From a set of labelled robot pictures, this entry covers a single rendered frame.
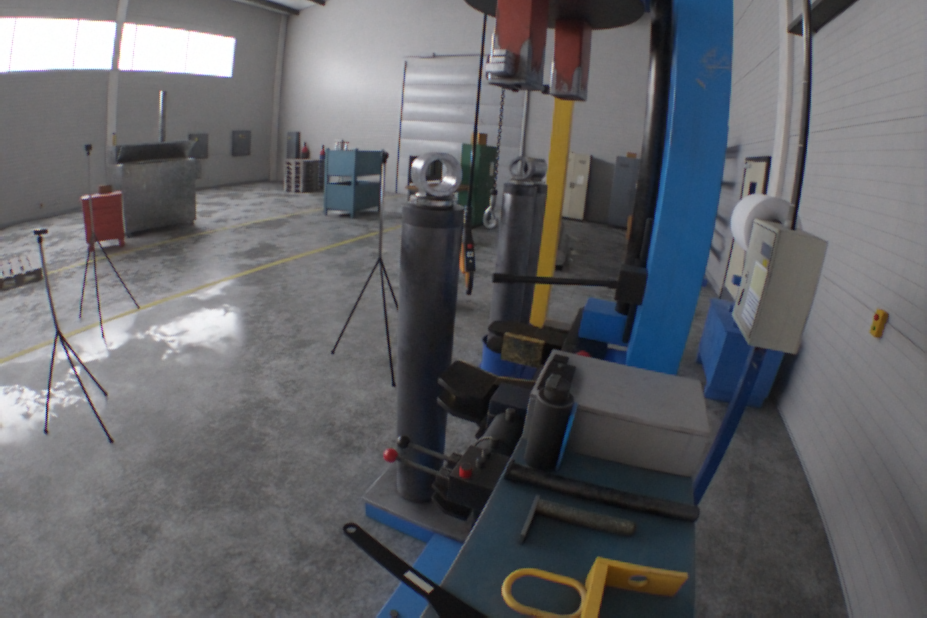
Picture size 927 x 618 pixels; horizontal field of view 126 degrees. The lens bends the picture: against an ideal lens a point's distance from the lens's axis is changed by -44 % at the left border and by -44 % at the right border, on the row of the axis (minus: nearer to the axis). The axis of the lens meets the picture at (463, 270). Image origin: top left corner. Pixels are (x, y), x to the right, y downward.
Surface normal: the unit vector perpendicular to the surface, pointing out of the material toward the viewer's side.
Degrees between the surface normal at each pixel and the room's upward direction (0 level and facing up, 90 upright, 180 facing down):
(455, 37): 90
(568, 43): 90
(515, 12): 90
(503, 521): 0
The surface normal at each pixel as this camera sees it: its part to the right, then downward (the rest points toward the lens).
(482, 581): 0.08, -0.95
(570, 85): -0.57, 0.19
